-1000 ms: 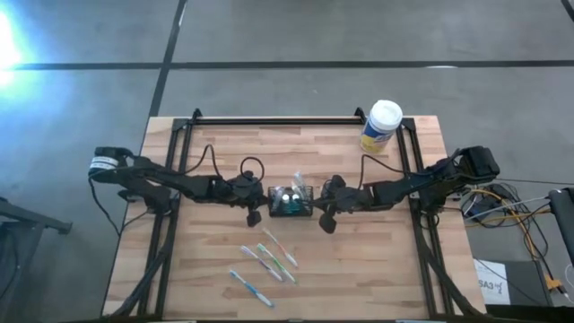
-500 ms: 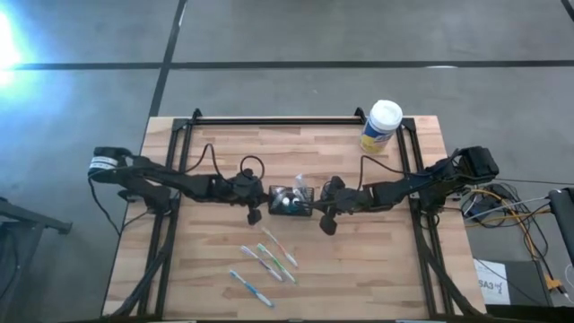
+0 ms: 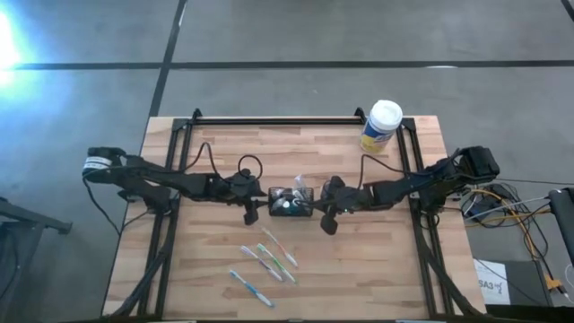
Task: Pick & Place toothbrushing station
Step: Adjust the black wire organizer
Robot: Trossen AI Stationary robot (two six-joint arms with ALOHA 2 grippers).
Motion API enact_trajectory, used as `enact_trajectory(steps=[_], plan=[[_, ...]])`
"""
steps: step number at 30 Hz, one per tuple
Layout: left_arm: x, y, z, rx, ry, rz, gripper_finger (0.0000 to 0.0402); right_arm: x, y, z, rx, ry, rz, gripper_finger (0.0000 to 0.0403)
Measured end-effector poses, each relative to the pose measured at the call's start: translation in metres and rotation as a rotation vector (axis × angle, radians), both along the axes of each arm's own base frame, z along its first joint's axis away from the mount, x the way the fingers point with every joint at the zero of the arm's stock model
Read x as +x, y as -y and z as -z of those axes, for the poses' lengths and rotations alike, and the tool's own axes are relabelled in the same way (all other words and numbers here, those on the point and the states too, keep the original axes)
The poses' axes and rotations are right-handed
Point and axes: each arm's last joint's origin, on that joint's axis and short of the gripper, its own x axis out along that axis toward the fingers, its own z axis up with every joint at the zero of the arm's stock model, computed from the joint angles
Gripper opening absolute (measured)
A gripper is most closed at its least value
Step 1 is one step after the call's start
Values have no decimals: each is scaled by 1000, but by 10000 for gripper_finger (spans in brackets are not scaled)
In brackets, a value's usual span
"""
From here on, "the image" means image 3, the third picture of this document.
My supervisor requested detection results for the white yellow blue wipes canister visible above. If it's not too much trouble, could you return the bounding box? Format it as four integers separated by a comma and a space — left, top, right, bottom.
360, 99, 404, 155

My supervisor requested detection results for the black left base cable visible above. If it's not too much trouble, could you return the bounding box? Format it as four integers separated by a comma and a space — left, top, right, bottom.
82, 177, 153, 237

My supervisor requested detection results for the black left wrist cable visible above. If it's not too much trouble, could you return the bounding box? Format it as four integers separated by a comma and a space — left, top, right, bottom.
183, 141, 265, 183

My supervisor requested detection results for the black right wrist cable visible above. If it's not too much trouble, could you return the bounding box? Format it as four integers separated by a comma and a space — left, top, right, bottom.
357, 147, 463, 192

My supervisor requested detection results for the yellow cable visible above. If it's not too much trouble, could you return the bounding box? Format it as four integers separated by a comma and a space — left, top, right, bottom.
465, 188, 564, 292

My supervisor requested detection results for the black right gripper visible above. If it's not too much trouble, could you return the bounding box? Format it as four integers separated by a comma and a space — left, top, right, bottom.
309, 175, 374, 237

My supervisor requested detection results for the blue toothbrush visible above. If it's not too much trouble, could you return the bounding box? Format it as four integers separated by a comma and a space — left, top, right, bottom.
229, 268, 275, 310

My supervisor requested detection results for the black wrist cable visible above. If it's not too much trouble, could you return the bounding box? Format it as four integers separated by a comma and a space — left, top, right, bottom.
183, 141, 265, 183
357, 147, 463, 192

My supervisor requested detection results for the dark grey floor panel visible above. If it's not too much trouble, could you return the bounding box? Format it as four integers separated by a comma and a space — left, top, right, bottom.
474, 259, 555, 311

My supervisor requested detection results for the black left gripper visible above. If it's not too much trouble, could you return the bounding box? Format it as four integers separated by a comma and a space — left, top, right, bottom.
222, 172, 272, 227

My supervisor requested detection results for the white paper sign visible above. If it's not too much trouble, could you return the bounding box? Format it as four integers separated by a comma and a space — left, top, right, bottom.
474, 260, 513, 310

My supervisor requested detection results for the black padded bar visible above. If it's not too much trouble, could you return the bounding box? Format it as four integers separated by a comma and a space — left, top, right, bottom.
547, 188, 574, 268

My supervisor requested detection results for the green toothbrush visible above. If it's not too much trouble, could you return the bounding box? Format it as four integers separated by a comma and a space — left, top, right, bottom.
292, 173, 311, 195
256, 242, 297, 284

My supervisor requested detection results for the blue electronic device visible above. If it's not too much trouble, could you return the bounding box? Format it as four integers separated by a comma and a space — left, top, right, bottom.
465, 195, 497, 219

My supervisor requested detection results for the black wire caddy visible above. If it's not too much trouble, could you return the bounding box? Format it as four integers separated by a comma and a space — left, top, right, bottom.
267, 186, 315, 218

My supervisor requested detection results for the white cable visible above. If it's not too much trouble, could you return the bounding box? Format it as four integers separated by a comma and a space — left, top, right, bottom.
464, 196, 552, 222

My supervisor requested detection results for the grey metal stand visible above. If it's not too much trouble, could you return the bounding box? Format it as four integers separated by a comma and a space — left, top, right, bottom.
0, 196, 74, 323

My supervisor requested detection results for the orange toothbrush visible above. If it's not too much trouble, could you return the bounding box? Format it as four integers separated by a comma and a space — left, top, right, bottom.
261, 226, 300, 268

